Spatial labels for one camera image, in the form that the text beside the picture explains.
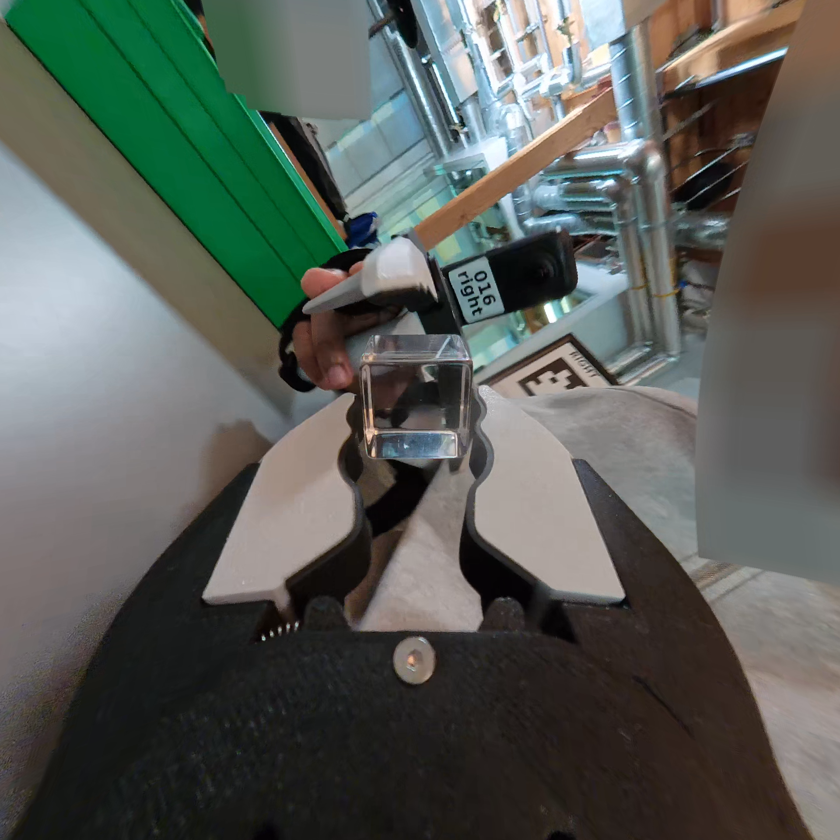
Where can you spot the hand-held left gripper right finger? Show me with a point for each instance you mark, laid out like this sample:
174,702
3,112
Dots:
544,525

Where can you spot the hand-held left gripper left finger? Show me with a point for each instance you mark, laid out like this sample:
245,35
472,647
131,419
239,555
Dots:
289,525

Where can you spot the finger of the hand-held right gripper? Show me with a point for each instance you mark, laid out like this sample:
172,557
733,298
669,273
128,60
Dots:
394,269

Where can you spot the clear acrylic cube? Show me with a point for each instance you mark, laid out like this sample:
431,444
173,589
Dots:
417,400

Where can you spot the green plastic bin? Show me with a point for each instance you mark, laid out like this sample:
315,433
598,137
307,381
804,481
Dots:
164,131

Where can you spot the person's right forearm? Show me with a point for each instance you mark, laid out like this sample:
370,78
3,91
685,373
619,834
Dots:
426,564

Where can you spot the person's right hand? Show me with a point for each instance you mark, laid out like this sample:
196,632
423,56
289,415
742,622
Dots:
328,354

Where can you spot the blue jacket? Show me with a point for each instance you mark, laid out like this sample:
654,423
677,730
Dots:
361,226

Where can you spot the large black framed marker sign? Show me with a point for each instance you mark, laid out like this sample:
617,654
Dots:
544,377

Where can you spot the black floor lamp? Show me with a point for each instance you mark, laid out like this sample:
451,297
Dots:
407,23

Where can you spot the wooden support post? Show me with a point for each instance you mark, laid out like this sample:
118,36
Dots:
512,177

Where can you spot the metal air duct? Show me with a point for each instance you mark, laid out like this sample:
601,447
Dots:
646,229

